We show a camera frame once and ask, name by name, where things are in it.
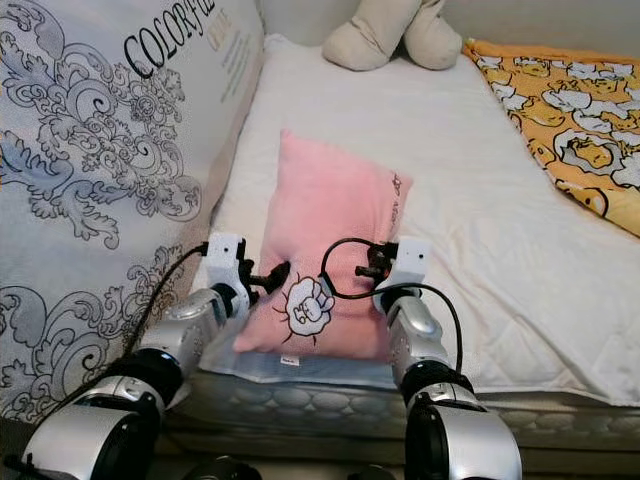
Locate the bed with white mattress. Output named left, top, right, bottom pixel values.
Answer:
left=165, top=33, right=640, bottom=471

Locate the beige plush toy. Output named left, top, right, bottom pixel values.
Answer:
left=322, top=0, right=463, bottom=73

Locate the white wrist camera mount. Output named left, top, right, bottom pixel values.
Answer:
left=390, top=236, right=431, bottom=301
left=207, top=233, right=249, bottom=301

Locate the dark robot leg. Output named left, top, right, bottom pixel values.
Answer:
left=345, top=465, right=396, bottom=480
left=185, top=455, right=261, bottom=480

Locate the pink pillow with fist print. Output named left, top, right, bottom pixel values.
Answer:
left=233, top=130, right=413, bottom=363

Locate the dark robot right leg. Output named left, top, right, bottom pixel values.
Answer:
left=345, top=465, right=396, bottom=480

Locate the dark robot left leg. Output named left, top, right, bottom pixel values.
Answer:
left=185, top=455, right=261, bottom=480

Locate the white ornament printed panel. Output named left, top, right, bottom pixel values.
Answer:
left=0, top=0, right=266, bottom=421

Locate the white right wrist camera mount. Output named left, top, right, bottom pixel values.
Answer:
left=390, top=236, right=431, bottom=301

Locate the yellow cartoon egg blanket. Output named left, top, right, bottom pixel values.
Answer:
left=463, top=38, right=640, bottom=239

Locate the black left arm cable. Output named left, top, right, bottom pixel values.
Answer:
left=130, top=243, right=211, bottom=356

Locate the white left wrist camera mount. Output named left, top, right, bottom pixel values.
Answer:
left=207, top=233, right=249, bottom=301

